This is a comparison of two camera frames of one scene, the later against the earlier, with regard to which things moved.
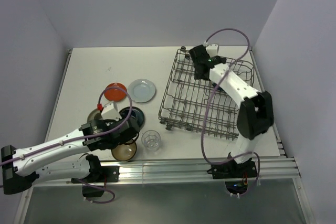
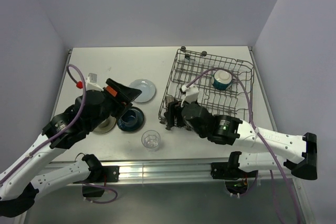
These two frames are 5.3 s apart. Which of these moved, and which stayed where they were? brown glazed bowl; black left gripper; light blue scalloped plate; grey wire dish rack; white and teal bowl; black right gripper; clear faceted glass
Moved: white and teal bowl; brown glazed bowl; black right gripper; black left gripper
Stayed: clear faceted glass; grey wire dish rack; light blue scalloped plate
